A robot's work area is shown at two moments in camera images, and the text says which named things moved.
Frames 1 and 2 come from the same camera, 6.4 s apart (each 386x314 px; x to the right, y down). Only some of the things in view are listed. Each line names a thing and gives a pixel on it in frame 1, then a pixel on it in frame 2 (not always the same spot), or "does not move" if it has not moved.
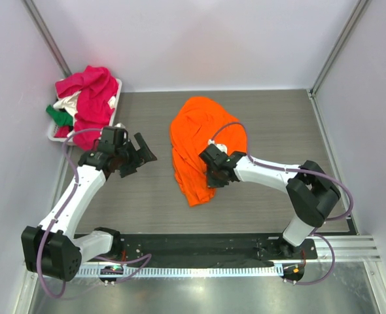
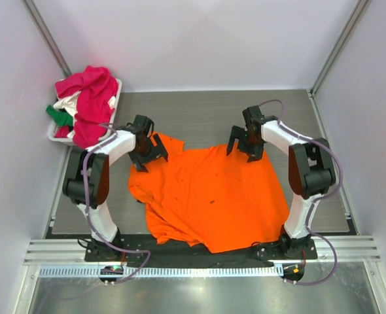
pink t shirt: x=97 y=87 does not move
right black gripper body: x=213 y=179 → x=252 y=143
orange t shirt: x=198 y=120 → x=205 y=197
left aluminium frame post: x=45 y=33 does not move
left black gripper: x=143 y=152 → x=157 y=152
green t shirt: x=60 y=118 does not move
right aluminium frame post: x=337 y=48 does not move
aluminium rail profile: x=345 y=248 does not move
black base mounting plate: x=205 y=250 does not move
